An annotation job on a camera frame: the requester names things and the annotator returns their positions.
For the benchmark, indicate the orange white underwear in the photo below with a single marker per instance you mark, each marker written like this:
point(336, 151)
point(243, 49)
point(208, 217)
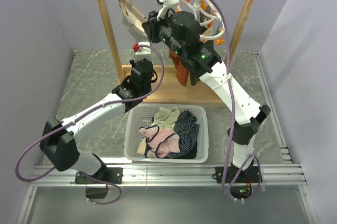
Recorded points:
point(182, 74)

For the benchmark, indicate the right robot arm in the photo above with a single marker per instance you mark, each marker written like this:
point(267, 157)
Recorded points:
point(181, 32)

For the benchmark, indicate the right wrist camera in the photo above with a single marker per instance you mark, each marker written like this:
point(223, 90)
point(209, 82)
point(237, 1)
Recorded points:
point(166, 6)

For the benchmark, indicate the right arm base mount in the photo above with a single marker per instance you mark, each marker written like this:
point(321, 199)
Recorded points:
point(242, 188)

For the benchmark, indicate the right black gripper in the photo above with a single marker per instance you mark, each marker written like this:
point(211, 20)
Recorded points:
point(151, 26)

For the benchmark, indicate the wooden clothes rack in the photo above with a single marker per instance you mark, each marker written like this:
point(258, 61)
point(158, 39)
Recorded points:
point(170, 91)

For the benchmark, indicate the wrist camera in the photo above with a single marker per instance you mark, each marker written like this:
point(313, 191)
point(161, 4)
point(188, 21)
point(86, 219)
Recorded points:
point(166, 6)
point(142, 51)

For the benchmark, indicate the white plastic laundry basket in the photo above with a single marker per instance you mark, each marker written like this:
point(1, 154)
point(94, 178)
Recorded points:
point(142, 116)

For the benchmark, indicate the dark striped underwear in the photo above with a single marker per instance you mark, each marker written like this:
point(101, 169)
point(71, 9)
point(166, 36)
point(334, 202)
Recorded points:
point(187, 128)

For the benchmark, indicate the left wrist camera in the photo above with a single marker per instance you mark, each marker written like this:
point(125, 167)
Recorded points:
point(142, 51)

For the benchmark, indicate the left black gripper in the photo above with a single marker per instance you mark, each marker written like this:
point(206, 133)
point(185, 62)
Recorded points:
point(133, 63)

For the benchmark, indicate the white round clip hanger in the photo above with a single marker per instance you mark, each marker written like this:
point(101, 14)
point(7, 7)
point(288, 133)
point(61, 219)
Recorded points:
point(208, 17)

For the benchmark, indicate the olive green underwear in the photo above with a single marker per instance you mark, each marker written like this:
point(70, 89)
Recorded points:
point(193, 79)

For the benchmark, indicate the pale yellow underwear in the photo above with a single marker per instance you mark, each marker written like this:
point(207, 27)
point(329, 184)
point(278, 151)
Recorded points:
point(166, 117)

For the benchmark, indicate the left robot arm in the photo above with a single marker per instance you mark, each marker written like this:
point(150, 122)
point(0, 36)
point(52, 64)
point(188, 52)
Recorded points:
point(61, 137)

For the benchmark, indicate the beige underwear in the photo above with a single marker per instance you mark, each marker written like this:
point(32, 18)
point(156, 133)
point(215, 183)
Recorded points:
point(133, 25)

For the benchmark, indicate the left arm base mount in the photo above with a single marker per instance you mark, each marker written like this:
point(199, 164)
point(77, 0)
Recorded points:
point(98, 186)

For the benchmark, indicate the wooden clip hanger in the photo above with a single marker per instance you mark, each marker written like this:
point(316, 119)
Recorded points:
point(133, 9)

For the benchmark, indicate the aluminium rail frame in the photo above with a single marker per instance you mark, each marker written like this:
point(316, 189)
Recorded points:
point(155, 192)

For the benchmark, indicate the pink underwear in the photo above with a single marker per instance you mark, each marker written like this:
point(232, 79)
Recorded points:
point(160, 142)

